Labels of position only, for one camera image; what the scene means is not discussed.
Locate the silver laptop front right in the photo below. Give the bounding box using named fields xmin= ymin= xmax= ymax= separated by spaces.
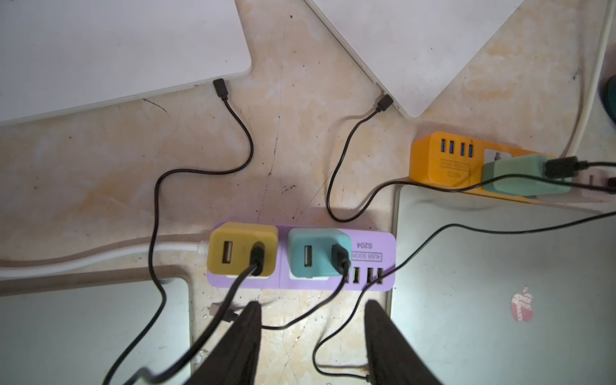
xmin=389 ymin=186 xmax=615 ymax=384

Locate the white laptop back right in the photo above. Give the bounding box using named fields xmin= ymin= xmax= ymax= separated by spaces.
xmin=308 ymin=0 xmax=521 ymax=119

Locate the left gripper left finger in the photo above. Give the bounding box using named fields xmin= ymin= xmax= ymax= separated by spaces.
xmin=185 ymin=302 xmax=261 ymax=384

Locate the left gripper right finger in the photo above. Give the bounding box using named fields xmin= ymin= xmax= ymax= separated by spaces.
xmin=364 ymin=300 xmax=441 ymax=385

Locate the silver laptop front left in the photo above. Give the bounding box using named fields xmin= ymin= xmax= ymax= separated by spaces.
xmin=1 ymin=269 xmax=191 ymax=384

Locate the white laptop back left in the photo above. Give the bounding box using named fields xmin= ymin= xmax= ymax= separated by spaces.
xmin=1 ymin=1 xmax=252 ymax=124

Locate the silver laptop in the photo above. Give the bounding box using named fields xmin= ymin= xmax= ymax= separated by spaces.
xmin=1 ymin=269 xmax=191 ymax=384
xmin=389 ymin=186 xmax=615 ymax=384

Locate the white power cord left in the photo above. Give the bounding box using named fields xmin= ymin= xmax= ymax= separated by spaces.
xmin=0 ymin=240 xmax=209 ymax=281

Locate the white power cord right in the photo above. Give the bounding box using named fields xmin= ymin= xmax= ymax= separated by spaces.
xmin=560 ymin=0 xmax=616 ymax=159

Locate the white laptop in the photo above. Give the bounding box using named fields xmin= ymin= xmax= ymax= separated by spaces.
xmin=308 ymin=0 xmax=521 ymax=119
xmin=1 ymin=1 xmax=252 ymax=124

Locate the purple power strip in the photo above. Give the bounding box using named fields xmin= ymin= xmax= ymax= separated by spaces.
xmin=206 ymin=226 xmax=396 ymax=291

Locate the white power cord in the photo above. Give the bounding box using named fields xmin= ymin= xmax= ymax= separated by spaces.
xmin=560 ymin=0 xmax=616 ymax=159
xmin=0 ymin=240 xmax=209 ymax=281

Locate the green usb charger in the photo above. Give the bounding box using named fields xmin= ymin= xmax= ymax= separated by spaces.
xmin=482 ymin=154 xmax=571 ymax=197

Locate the yellow usb charger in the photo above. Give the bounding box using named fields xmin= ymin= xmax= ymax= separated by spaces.
xmin=207 ymin=221 xmax=278 ymax=277

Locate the teal usb charger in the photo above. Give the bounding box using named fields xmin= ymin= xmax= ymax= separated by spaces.
xmin=287 ymin=228 xmax=352 ymax=279

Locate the orange power strip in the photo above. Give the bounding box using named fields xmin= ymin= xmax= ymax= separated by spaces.
xmin=408 ymin=131 xmax=616 ymax=208

